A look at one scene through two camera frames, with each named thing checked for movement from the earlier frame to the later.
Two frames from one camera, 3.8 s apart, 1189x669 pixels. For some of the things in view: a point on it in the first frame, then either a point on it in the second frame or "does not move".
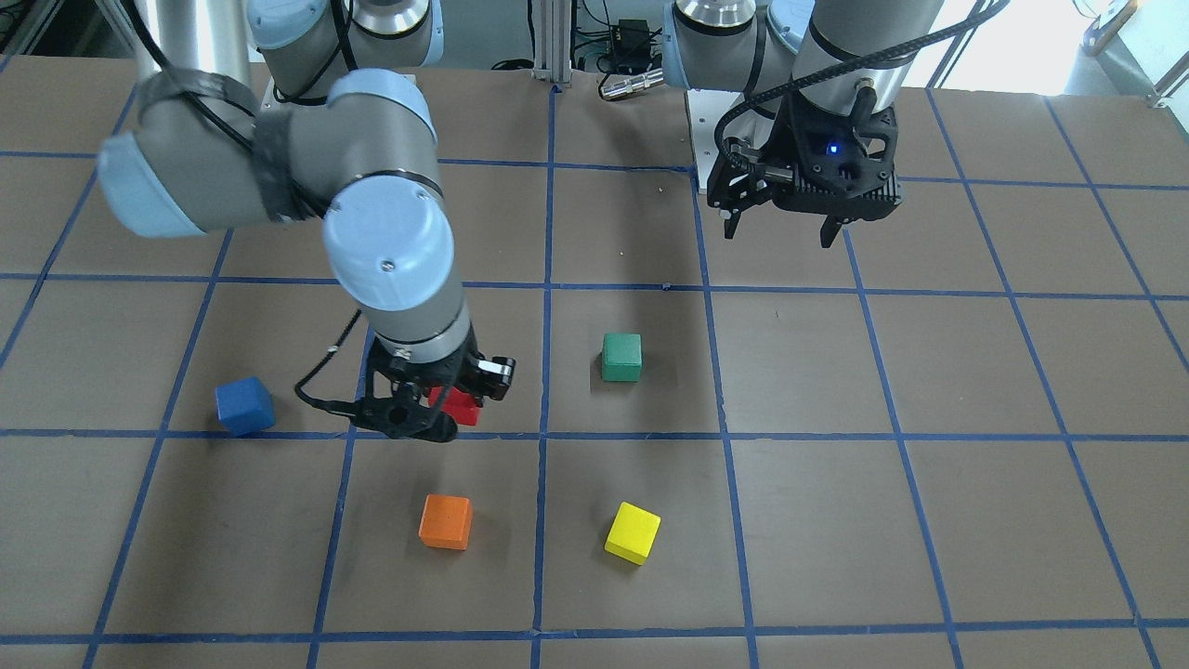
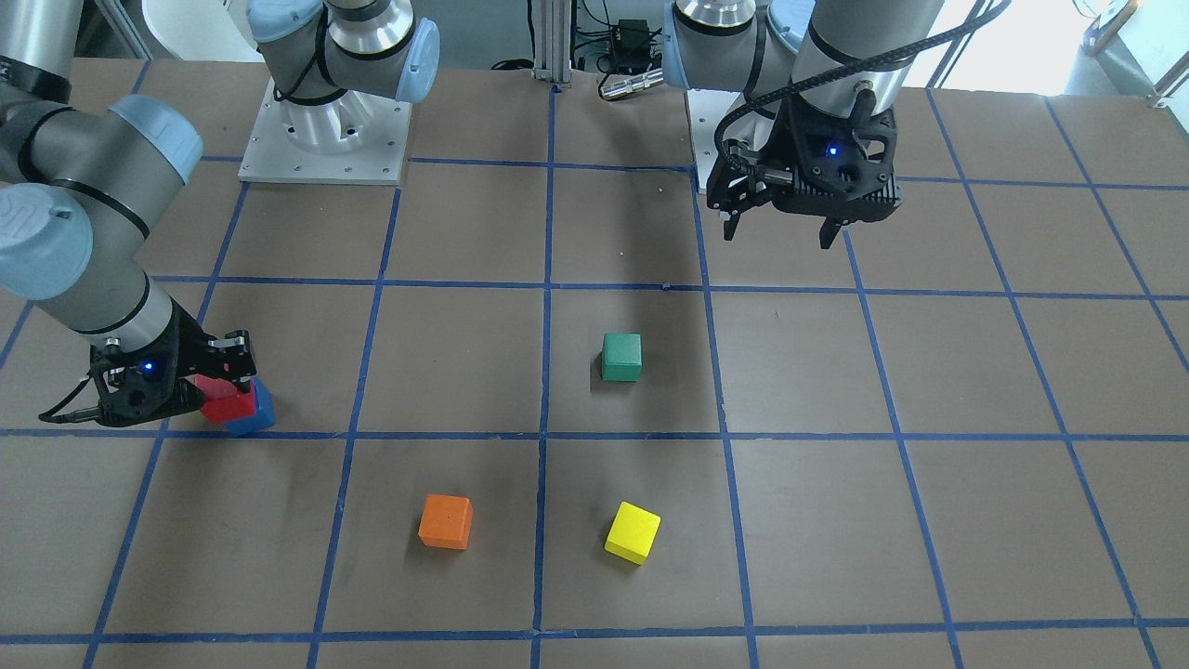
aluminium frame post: x=552 y=31 does not move
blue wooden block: x=245 y=406 does not move
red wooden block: x=462 y=406 to x=223 y=400
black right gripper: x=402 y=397 to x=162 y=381
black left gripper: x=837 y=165 does not move
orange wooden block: x=445 y=521 does not move
